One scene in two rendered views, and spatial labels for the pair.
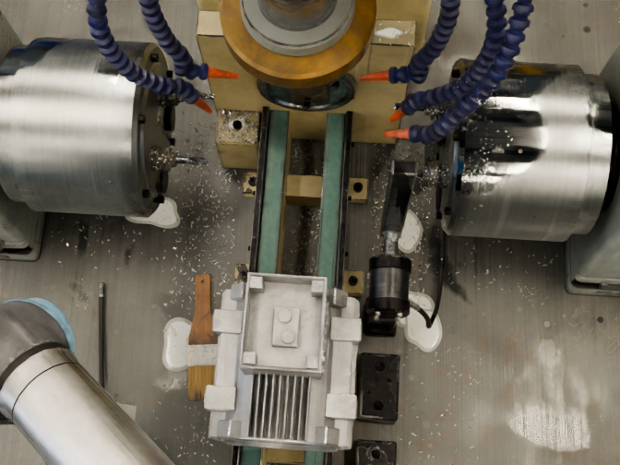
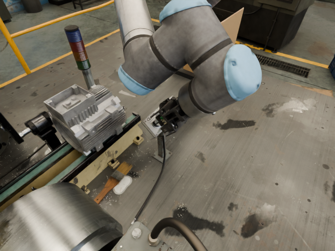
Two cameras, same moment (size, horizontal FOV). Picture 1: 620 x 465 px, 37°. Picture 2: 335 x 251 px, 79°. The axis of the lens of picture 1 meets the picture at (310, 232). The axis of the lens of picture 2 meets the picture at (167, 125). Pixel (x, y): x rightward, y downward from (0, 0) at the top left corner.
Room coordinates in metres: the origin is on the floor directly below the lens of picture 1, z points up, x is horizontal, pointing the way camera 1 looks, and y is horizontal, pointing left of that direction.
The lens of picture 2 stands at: (0.52, 0.57, 1.56)
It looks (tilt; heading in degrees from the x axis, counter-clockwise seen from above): 47 degrees down; 210
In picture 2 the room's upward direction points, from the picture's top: straight up
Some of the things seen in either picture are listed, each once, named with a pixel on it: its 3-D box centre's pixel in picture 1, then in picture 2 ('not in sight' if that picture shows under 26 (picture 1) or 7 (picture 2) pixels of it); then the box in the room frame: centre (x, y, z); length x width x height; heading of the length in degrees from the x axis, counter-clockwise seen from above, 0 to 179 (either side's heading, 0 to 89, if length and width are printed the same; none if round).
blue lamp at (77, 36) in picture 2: not in sight; (73, 34); (-0.06, -0.23, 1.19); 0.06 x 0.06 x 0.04
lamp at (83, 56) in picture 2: not in sight; (80, 54); (-0.06, -0.23, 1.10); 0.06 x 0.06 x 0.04
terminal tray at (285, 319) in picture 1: (284, 327); (73, 106); (0.23, 0.04, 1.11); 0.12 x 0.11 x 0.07; 173
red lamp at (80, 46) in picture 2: not in sight; (77, 44); (-0.06, -0.23, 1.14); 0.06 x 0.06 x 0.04
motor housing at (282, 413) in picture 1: (285, 369); (90, 119); (0.19, 0.04, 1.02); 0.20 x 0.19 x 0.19; 173
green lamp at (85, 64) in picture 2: not in sight; (83, 62); (-0.06, -0.23, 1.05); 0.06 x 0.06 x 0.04
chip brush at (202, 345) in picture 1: (203, 336); (113, 181); (0.28, 0.18, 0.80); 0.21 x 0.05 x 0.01; 179
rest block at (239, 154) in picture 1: (240, 138); not in sight; (0.60, 0.11, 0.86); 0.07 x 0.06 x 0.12; 83
